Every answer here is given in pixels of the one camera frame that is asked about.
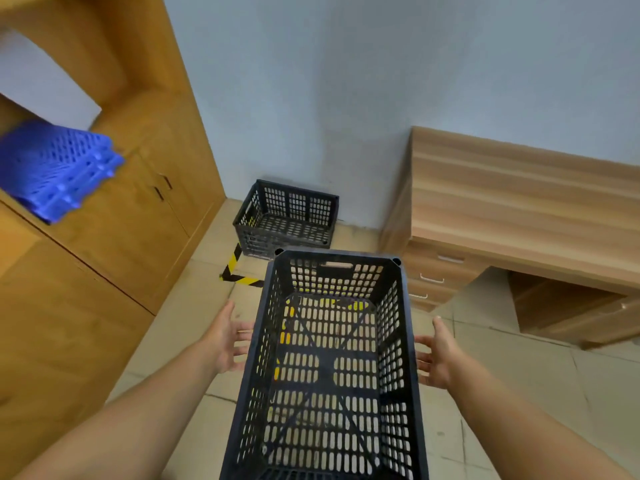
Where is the brown striped wooden desk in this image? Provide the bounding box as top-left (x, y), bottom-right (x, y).
top-left (378, 126), bottom-right (640, 351)

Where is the yellow black striped floor tape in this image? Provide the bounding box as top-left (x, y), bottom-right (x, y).
top-left (219, 242), bottom-right (371, 385)

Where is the person's right hand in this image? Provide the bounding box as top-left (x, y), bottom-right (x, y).
top-left (415, 316), bottom-right (469, 393)

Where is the black plastic crate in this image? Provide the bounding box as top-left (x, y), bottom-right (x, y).
top-left (232, 179), bottom-right (341, 259)
top-left (219, 248), bottom-right (431, 480)

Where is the person's left forearm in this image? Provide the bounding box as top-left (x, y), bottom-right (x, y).
top-left (12, 344), bottom-right (221, 480)

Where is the person's right forearm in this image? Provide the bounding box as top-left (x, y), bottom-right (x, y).
top-left (447, 364), bottom-right (636, 480)

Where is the person's left hand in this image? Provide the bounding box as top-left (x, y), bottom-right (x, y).
top-left (199, 300), bottom-right (255, 375)

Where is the blue plastic grid pallet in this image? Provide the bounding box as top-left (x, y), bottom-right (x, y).
top-left (0, 118), bottom-right (126, 225)

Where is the light oak wooden cabinet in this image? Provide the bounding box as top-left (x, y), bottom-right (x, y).
top-left (0, 0), bottom-right (227, 480)

